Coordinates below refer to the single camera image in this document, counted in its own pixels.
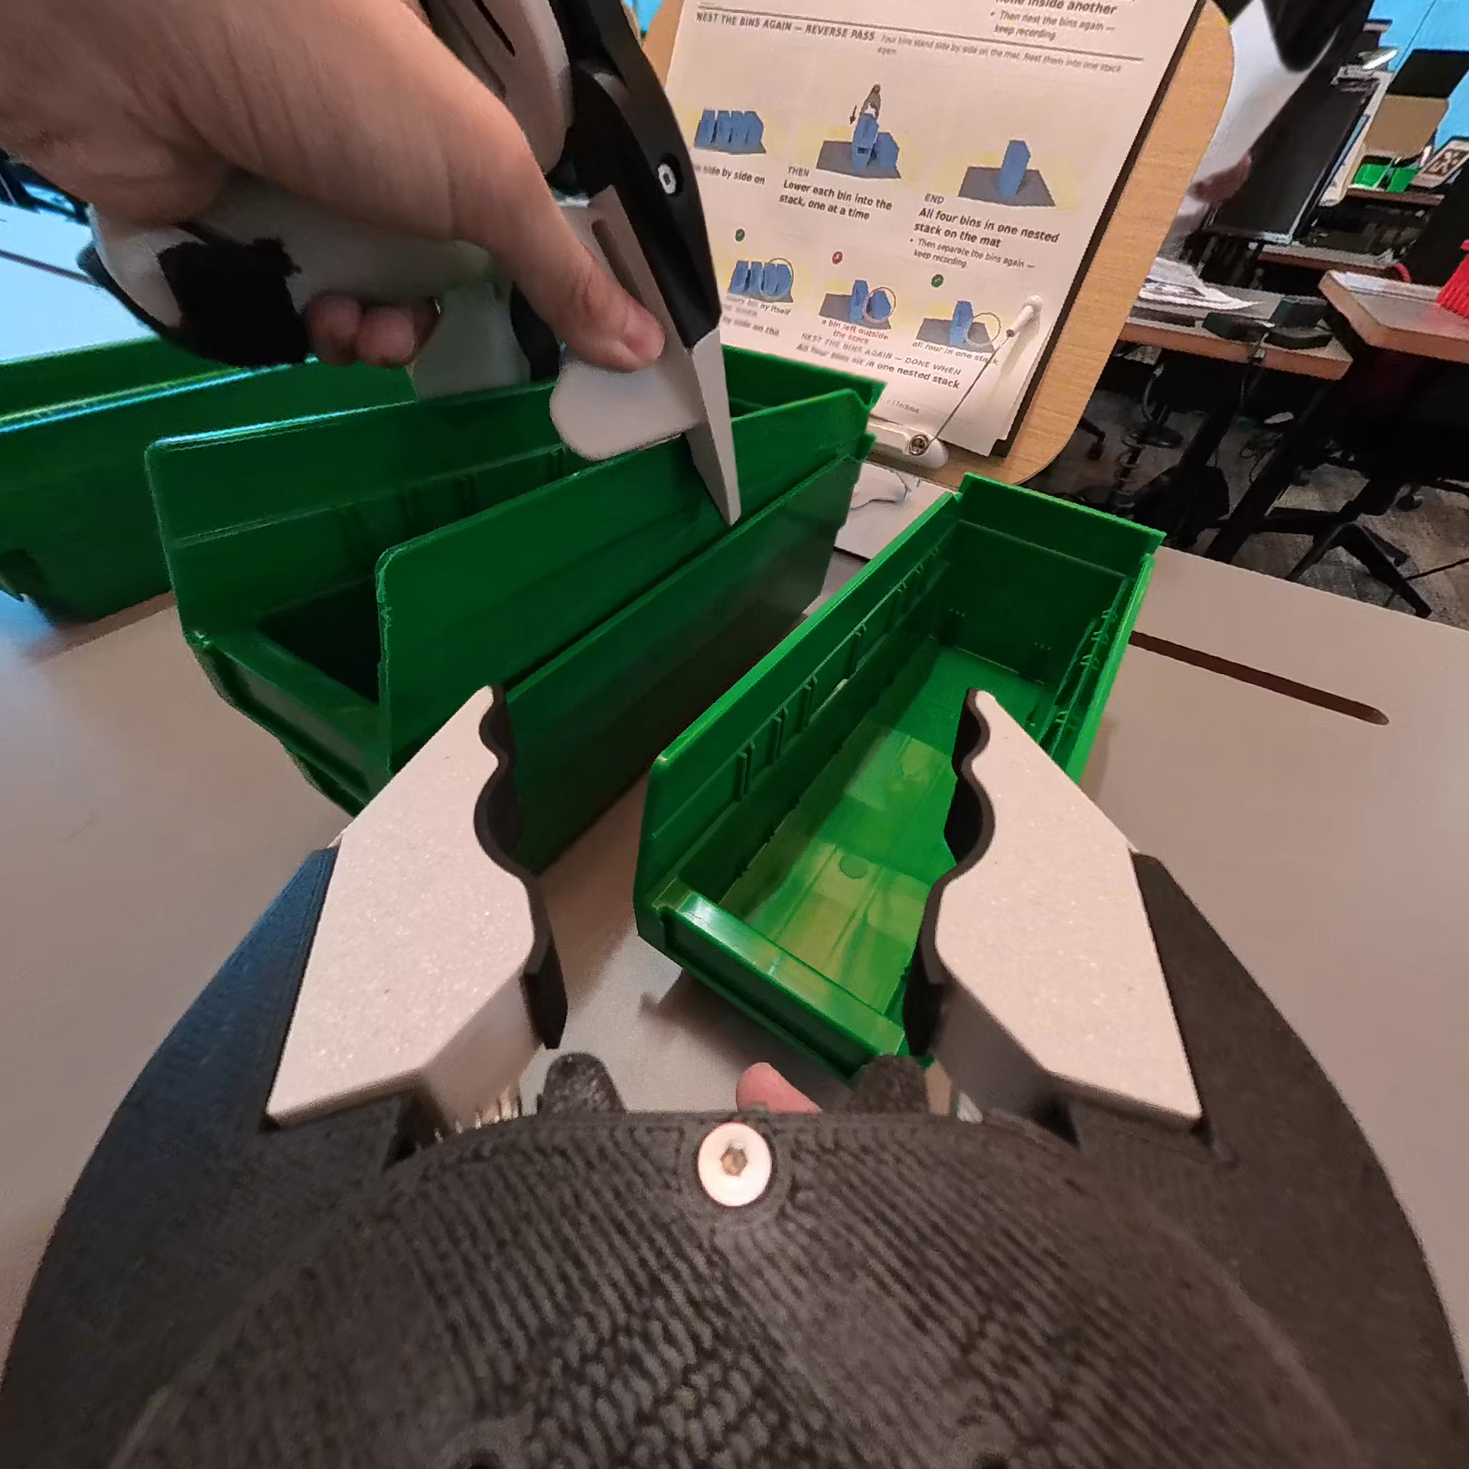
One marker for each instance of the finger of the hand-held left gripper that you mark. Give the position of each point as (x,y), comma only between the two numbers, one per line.
(626,408)

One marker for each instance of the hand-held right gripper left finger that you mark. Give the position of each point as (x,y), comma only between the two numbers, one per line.
(400,952)

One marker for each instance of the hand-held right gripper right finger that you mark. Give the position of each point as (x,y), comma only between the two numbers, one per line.
(1067,952)

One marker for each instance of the wood-edged background desk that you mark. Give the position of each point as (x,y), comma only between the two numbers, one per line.
(1240,351)
(1389,316)

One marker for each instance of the person's left hand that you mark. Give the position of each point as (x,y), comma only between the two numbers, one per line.
(287,104)

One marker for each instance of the printed instruction sheet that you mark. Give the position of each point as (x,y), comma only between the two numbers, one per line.
(976,139)

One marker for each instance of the black office chair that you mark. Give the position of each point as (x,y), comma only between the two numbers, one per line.
(1366,552)

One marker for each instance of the instruction sheet on clipboard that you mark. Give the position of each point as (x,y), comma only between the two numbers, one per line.
(1147,288)

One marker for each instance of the stack of papers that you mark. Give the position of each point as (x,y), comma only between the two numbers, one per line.
(1193,288)

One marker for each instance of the black computer monitor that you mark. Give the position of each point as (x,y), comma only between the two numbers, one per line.
(1319,162)

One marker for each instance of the black white marker tag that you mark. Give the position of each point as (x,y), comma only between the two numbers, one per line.
(1448,165)

